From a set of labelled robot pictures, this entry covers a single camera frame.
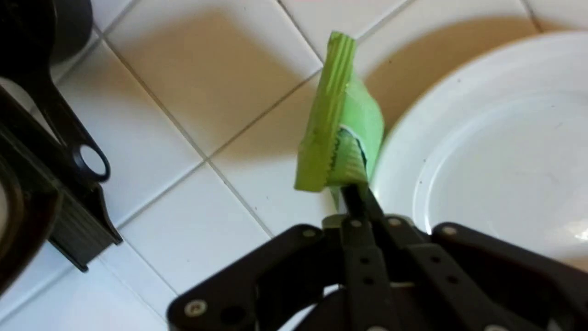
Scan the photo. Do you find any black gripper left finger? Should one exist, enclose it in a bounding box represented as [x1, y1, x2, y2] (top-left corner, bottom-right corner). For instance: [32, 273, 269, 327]
[168, 181, 394, 331]

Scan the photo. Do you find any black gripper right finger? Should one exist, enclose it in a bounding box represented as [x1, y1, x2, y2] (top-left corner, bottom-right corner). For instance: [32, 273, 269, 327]
[357, 181, 588, 331]

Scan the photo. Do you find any white round plate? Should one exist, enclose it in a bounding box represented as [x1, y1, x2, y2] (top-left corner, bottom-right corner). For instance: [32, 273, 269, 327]
[370, 29, 588, 271]

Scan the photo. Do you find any green sachet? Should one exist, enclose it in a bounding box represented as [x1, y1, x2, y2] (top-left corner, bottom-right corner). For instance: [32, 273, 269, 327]
[292, 29, 388, 192]

